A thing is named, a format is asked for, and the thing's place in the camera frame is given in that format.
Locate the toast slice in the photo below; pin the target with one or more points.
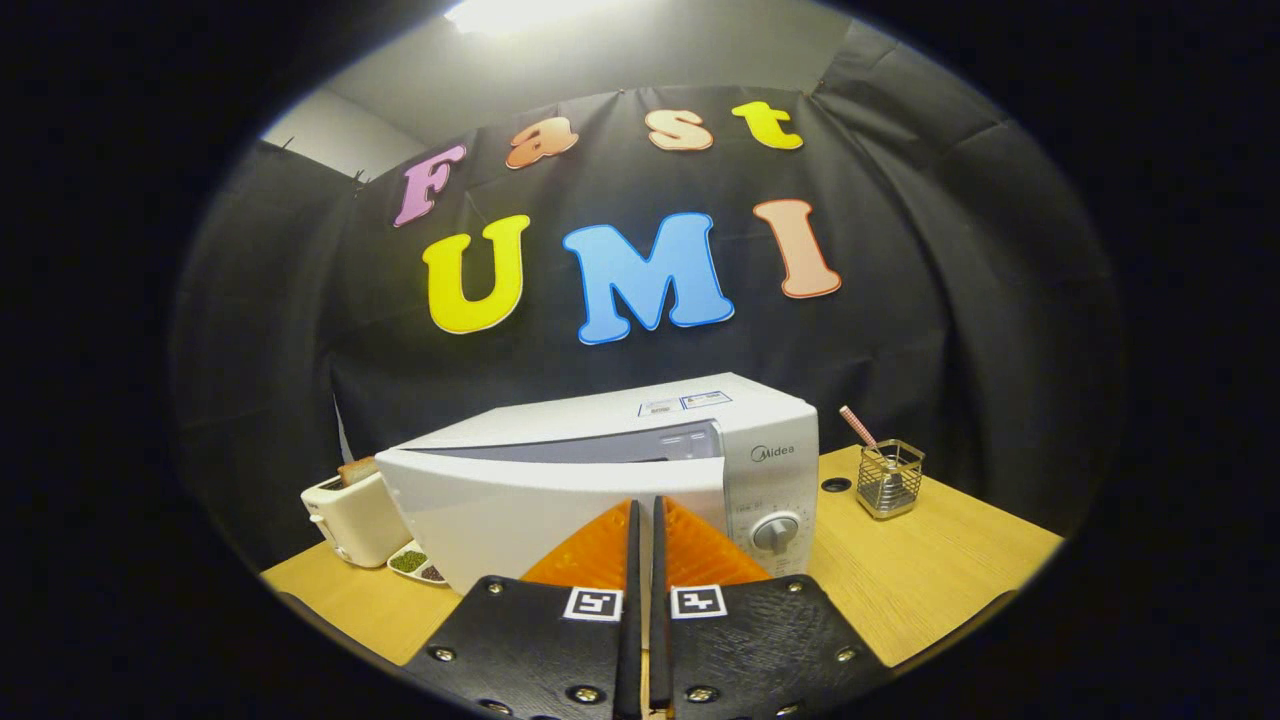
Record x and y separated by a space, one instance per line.
357 471

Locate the white microwave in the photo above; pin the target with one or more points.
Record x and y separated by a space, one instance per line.
520 510

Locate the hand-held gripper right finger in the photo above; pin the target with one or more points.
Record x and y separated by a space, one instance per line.
660 650

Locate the white divided seed dish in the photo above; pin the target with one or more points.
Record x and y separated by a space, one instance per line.
410 562

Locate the black backdrop cloth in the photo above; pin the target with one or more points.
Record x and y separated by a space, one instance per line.
950 300

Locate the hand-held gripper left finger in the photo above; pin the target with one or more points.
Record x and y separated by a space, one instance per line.
628 660

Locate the cream toaster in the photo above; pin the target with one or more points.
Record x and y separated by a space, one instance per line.
355 520

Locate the small black disc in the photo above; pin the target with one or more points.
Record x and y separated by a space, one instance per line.
836 484

